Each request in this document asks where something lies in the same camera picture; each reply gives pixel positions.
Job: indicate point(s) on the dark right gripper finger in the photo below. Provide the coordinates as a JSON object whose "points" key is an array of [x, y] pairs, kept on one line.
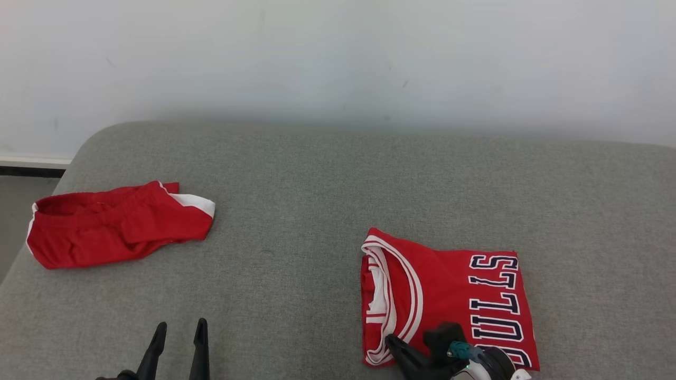
{"points": [[409, 361]]}

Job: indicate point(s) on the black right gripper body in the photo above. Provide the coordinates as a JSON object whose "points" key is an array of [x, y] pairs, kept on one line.
{"points": [[441, 371]]}

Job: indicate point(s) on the white wall skirting board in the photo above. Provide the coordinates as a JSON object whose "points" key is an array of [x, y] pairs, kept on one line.
{"points": [[31, 161]]}

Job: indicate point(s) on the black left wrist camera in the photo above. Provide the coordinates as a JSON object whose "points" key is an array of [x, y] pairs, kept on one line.
{"points": [[124, 376]]}

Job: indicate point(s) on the red basketball jersey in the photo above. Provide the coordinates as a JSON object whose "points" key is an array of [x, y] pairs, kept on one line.
{"points": [[449, 285]]}

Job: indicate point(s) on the grey fabric sofa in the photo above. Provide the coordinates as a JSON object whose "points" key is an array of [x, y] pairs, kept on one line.
{"points": [[317, 211]]}

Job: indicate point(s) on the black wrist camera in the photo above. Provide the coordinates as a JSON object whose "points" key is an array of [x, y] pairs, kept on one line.
{"points": [[441, 338], [124, 376]]}

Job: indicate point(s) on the red shorts with white band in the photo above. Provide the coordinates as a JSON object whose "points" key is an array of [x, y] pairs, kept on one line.
{"points": [[116, 232]]}

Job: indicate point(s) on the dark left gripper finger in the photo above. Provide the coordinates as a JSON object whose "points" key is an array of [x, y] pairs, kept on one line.
{"points": [[150, 361], [199, 359]]}

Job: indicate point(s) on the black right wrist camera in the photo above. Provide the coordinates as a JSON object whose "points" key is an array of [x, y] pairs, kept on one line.
{"points": [[441, 338]]}

